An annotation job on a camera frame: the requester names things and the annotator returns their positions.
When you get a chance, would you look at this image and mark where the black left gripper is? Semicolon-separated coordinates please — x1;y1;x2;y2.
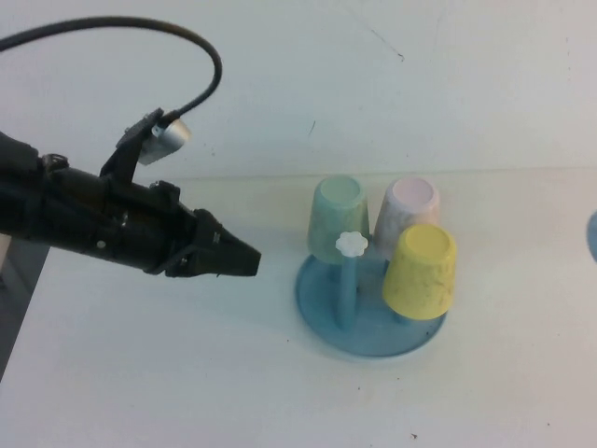
100;179;262;280

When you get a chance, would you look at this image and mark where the blue cup stand with posts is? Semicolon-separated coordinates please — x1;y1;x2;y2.
294;231;448;359

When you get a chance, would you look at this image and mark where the light blue marbled plastic cup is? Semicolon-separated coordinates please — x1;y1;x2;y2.
585;209;597;263

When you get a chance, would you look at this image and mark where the yellow marbled plastic cup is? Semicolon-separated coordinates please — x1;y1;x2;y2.
382;223;457;322

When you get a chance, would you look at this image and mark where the green marbled plastic cup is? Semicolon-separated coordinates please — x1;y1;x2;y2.
306;175;371;265

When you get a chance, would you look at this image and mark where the pink marbled plastic cup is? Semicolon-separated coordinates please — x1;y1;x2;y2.
372;176;441;260

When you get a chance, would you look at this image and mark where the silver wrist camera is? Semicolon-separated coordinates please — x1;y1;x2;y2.
137;119;192;167

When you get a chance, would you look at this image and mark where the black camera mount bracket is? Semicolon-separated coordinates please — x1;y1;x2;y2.
100;107;164;181

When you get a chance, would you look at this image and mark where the black camera cable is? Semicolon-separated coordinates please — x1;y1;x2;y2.
0;16;224;118

